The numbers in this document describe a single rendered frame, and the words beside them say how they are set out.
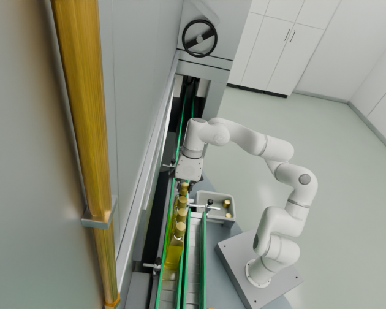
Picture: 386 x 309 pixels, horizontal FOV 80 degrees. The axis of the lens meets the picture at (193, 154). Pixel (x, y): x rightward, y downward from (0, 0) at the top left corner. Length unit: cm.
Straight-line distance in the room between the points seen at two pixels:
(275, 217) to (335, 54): 486
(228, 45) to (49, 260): 151
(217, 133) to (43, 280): 67
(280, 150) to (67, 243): 77
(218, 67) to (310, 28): 323
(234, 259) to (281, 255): 32
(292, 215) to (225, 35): 110
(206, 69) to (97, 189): 148
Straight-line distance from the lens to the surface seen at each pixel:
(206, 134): 79
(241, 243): 130
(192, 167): 87
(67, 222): 21
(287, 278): 134
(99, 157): 18
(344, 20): 543
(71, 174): 20
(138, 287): 106
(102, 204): 23
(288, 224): 97
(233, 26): 158
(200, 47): 159
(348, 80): 599
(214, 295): 123
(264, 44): 458
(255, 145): 85
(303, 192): 96
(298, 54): 480
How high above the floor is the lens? 189
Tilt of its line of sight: 41 degrees down
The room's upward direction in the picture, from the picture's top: 15 degrees clockwise
